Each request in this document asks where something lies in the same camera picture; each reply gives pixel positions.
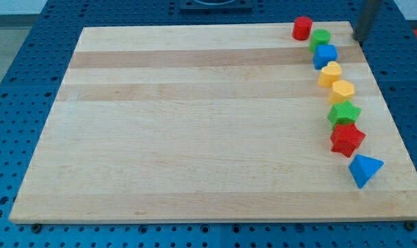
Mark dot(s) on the red star block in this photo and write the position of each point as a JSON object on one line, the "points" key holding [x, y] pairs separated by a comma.
{"points": [[346, 139]]}

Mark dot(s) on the blue cube block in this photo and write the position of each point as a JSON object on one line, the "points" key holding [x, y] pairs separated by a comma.
{"points": [[323, 55]]}

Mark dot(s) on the blue triangle block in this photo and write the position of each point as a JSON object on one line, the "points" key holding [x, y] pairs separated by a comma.
{"points": [[363, 168]]}

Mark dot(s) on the green cylinder block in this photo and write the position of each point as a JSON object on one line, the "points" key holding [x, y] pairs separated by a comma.
{"points": [[319, 37]]}

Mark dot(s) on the yellow heart block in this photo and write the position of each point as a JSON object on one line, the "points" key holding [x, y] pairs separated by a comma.
{"points": [[329, 74]]}

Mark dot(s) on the green star block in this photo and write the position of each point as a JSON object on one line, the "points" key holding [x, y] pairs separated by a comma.
{"points": [[343, 113]]}

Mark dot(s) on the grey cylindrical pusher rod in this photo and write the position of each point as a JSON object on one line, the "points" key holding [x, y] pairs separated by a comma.
{"points": [[366, 19]]}

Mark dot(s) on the red cylinder block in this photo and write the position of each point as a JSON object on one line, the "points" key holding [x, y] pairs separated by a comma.
{"points": [[302, 28]]}

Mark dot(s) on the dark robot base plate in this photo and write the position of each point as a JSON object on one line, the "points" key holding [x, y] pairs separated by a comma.
{"points": [[214, 5]]}

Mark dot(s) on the wooden board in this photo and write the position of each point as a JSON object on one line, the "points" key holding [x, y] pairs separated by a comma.
{"points": [[209, 124]]}

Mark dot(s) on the yellow hexagon block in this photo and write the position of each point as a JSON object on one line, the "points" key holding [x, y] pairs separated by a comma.
{"points": [[341, 91]]}

